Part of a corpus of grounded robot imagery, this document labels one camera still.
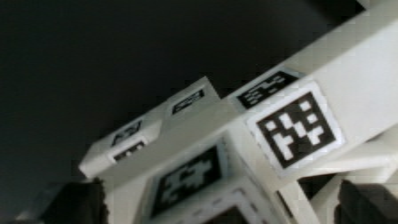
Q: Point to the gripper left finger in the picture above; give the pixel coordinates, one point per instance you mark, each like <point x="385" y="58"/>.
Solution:
<point x="68" y="204"/>

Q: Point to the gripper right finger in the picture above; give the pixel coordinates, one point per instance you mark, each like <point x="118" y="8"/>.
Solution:
<point x="369" y="204"/>

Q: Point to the small white tagged cube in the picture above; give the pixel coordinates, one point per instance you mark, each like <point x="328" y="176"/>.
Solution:
<point x="187" y="180"/>
<point x="232" y="203"/>

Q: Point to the white chair back frame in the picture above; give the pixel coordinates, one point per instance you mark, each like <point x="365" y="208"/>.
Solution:
<point x="310" y="124"/>

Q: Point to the white chair seat part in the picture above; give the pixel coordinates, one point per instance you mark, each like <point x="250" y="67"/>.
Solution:
<point x="187" y="103"/>

